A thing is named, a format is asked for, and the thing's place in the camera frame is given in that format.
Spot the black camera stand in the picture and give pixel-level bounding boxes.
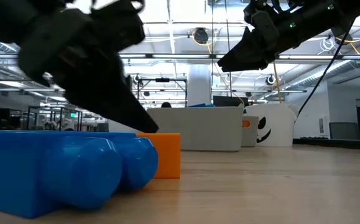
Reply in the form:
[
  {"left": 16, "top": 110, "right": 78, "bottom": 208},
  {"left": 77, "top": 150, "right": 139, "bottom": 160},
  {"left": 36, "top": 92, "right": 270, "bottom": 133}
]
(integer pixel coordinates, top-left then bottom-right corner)
[{"left": 136, "top": 77, "right": 188, "bottom": 106}]

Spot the black hanging cable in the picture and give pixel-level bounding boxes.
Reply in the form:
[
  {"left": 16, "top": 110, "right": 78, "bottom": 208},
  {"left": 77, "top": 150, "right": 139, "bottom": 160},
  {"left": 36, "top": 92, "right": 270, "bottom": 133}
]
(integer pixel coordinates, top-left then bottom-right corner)
[{"left": 295, "top": 18, "right": 354, "bottom": 116}]

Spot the orange single-stud block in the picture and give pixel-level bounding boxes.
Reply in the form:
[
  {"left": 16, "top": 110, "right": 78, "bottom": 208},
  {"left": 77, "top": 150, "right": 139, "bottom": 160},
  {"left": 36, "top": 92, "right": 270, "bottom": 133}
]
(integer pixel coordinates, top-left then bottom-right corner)
[{"left": 135, "top": 133, "right": 182, "bottom": 180}]

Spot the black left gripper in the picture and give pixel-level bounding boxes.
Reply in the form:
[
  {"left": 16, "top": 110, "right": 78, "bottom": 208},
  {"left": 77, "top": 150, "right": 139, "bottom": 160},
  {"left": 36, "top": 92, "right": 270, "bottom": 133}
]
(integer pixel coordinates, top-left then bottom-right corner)
[{"left": 19, "top": 0, "right": 159, "bottom": 133}]

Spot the grey cabinet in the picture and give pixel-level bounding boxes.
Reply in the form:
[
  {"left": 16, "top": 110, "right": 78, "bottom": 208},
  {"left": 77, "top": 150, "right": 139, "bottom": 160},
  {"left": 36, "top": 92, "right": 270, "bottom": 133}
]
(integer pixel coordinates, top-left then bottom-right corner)
[{"left": 328, "top": 122, "right": 360, "bottom": 141}]

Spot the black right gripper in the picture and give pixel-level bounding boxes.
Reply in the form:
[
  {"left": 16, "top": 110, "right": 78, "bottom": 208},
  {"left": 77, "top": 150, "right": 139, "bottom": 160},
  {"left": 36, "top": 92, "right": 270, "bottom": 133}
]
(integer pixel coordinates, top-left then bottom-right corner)
[{"left": 217, "top": 1, "right": 353, "bottom": 73}]

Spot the yellow hanging cable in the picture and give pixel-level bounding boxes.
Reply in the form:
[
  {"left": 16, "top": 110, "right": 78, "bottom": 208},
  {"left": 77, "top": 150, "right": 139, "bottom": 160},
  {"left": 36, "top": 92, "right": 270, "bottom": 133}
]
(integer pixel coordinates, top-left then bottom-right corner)
[{"left": 272, "top": 60, "right": 284, "bottom": 105}]

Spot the silver ceiling duct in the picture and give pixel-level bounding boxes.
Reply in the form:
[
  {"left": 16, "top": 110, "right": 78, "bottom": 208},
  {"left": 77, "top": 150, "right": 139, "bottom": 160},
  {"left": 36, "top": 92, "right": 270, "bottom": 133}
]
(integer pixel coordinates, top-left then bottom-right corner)
[{"left": 284, "top": 60, "right": 360, "bottom": 91}]

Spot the black metal rack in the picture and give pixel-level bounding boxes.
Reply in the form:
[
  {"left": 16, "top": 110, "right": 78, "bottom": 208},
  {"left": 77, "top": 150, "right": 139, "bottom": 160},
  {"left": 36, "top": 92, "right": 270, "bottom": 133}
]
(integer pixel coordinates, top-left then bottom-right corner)
[{"left": 27, "top": 106, "right": 83, "bottom": 131}]

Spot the translucent white plastic bin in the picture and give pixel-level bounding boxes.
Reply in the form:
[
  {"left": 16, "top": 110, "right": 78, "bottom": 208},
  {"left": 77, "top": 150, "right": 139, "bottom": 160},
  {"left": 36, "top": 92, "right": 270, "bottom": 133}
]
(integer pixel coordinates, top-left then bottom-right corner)
[{"left": 107, "top": 118, "right": 143, "bottom": 134}]

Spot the white jack-o'-lantern bucket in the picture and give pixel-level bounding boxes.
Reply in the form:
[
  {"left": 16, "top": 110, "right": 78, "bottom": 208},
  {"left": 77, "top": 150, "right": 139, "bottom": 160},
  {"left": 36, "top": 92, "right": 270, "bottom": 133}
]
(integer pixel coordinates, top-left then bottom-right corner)
[{"left": 243, "top": 103, "right": 298, "bottom": 147}]

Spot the large blue two-stud block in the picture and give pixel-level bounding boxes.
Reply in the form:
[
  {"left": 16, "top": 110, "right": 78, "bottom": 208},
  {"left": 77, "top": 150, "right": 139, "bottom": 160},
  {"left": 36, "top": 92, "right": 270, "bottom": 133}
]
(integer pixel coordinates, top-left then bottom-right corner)
[{"left": 0, "top": 129, "right": 159, "bottom": 218}]

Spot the large grey plastic bin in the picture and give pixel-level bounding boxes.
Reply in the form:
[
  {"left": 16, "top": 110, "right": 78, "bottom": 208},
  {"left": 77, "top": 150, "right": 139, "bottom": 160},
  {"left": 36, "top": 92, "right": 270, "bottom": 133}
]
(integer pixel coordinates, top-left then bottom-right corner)
[{"left": 145, "top": 106, "right": 244, "bottom": 152}]

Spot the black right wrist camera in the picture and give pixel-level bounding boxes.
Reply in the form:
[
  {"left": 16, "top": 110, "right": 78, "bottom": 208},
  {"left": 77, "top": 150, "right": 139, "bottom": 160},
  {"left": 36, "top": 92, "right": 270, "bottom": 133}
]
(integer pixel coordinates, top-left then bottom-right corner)
[{"left": 243, "top": 4, "right": 280, "bottom": 41}]

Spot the white column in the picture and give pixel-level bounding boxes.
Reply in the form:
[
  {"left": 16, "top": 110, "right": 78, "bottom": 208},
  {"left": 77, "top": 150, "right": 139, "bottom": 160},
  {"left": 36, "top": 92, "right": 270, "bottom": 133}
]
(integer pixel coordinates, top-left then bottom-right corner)
[{"left": 187, "top": 63, "right": 212, "bottom": 106}]

